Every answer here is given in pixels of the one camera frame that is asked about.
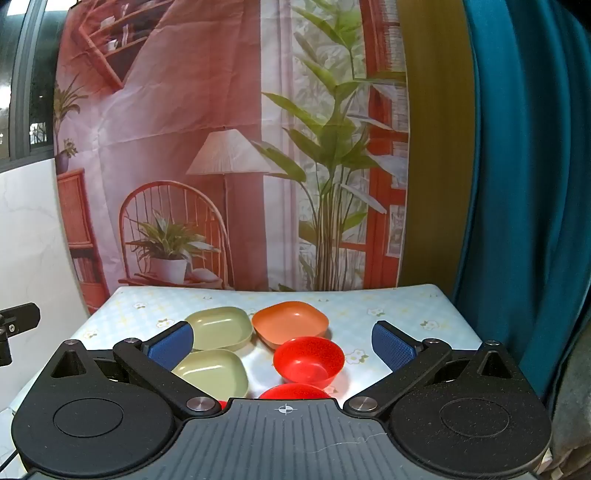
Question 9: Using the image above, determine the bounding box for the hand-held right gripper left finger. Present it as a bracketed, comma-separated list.
[46, 322, 223, 420]

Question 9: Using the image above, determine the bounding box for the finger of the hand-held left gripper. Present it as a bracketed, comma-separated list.
[0, 302, 41, 366]

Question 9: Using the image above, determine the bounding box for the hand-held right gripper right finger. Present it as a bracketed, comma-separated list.
[344, 320, 520, 423]

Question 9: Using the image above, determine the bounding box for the green square plate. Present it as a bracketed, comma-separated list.
[171, 349, 250, 401]
[185, 306, 254, 352]

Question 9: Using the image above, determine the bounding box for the orange square plate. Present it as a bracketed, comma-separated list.
[252, 301, 329, 350]

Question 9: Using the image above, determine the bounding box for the floral tablecloth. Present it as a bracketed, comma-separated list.
[9, 282, 552, 480]

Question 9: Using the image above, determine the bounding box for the grey cloth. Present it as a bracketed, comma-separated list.
[547, 364, 591, 480]

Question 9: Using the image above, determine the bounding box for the teal curtain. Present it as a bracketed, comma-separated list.
[452, 0, 591, 416]

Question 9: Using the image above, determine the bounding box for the yellow curtain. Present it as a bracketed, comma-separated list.
[399, 0, 481, 287]

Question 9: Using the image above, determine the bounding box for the printed room backdrop cloth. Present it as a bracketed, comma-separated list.
[54, 0, 411, 308]

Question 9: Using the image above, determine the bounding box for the dark window frame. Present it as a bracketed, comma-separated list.
[0, 0, 70, 162]

